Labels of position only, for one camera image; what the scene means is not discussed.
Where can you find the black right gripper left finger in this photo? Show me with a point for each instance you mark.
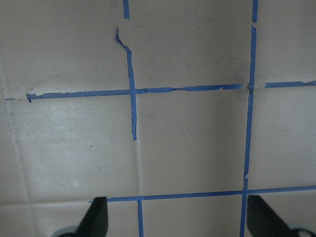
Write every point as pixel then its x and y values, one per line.
pixel 95 221

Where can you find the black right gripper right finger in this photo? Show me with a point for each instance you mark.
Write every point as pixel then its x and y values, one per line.
pixel 262 221

